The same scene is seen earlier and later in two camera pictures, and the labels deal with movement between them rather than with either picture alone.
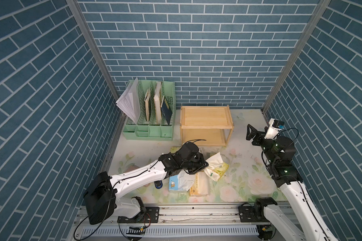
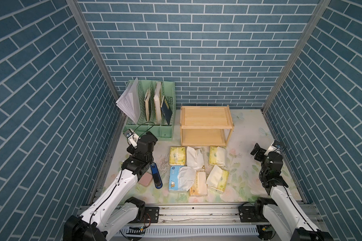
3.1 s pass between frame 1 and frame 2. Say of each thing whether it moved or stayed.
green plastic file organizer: stayed
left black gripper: moved
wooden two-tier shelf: stayed
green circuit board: stayed
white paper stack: stayed
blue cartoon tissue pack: stayed
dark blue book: stayed
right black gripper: moved
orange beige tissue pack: stayed
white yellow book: stayed
